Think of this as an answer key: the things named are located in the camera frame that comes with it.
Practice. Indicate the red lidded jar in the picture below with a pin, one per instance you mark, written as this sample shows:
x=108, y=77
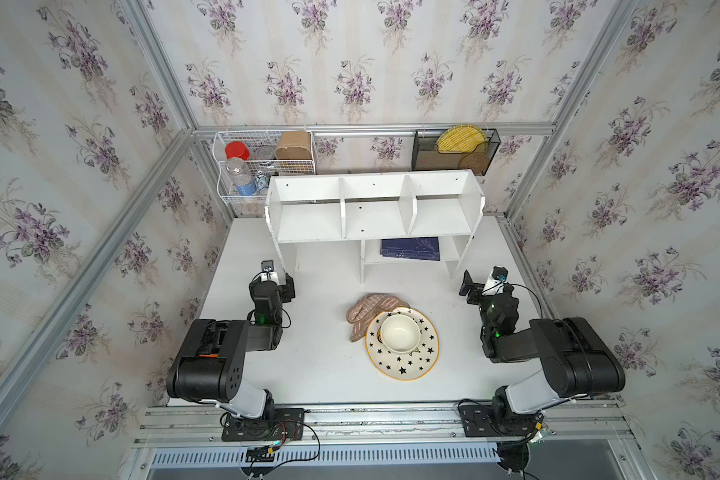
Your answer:
x=237, y=149

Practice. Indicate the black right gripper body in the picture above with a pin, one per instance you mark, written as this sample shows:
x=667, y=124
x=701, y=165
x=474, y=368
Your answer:
x=476, y=291

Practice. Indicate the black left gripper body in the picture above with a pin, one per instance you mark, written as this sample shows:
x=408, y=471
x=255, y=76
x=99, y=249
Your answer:
x=285, y=286

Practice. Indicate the white wooden bookshelf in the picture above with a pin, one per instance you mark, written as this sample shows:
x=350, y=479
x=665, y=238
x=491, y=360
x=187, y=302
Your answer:
x=367, y=209

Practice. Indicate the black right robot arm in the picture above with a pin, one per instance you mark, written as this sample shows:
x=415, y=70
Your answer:
x=575, y=361

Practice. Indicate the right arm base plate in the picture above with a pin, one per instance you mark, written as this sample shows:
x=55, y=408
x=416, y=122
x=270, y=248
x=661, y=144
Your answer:
x=483, y=421

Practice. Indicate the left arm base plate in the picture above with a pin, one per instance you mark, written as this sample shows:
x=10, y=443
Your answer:
x=286, y=424

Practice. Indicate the star patterned plate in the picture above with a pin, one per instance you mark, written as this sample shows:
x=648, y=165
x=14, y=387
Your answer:
x=404, y=367

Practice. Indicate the cream ceramic bowl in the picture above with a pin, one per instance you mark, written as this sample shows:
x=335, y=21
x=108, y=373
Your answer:
x=399, y=333

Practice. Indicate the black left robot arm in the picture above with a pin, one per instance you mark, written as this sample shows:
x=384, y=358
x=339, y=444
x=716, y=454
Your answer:
x=209, y=366

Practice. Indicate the round cork coaster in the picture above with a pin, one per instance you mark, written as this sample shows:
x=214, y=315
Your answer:
x=477, y=162

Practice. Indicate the dark blue book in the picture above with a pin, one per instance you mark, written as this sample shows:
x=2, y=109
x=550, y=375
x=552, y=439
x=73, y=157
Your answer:
x=420, y=248

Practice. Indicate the black mesh basket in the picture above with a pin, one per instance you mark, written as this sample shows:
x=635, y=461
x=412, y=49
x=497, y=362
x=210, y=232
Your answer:
x=425, y=156

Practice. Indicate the yellow woven fan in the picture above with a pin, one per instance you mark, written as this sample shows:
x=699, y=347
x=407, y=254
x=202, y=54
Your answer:
x=461, y=139

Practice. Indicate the clear plastic bottle blue label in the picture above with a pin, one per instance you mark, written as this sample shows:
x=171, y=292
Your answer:
x=240, y=176

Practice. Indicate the white wire basket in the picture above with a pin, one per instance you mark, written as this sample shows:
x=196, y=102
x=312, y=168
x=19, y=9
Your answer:
x=262, y=163

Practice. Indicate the brown paper box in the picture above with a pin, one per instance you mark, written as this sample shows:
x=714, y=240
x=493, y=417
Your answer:
x=294, y=145

